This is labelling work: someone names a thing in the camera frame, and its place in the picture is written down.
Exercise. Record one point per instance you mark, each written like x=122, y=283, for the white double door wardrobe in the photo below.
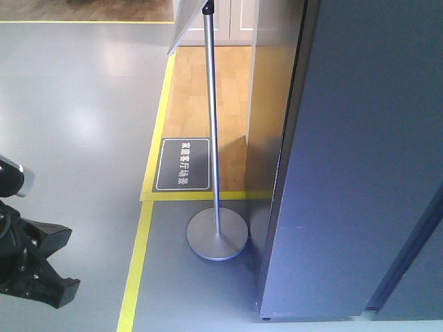
x=234, y=25

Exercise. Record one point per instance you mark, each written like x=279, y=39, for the dark grey fridge body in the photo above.
x=344, y=170

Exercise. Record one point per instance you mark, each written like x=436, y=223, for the silver sign stand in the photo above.
x=217, y=233

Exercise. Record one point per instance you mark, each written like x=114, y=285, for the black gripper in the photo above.
x=24, y=271

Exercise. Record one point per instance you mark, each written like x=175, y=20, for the black floor label sign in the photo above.
x=184, y=165

